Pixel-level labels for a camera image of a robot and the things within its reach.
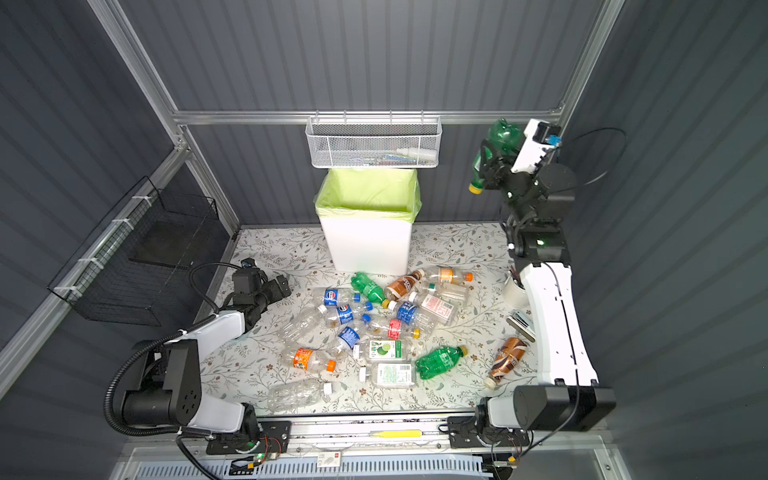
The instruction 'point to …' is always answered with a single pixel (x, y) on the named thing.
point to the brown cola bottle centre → (402, 287)
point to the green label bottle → (390, 375)
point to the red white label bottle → (434, 306)
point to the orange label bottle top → (451, 276)
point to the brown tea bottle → (508, 356)
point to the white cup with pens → (514, 293)
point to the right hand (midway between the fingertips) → (494, 144)
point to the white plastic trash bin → (369, 244)
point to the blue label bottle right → (408, 311)
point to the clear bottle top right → (450, 292)
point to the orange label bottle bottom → (308, 360)
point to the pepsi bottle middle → (344, 313)
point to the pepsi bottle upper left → (335, 297)
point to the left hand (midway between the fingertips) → (272, 284)
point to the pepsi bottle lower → (350, 336)
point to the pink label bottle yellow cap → (393, 330)
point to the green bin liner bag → (370, 193)
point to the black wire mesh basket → (129, 270)
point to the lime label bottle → (382, 349)
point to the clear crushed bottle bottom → (297, 393)
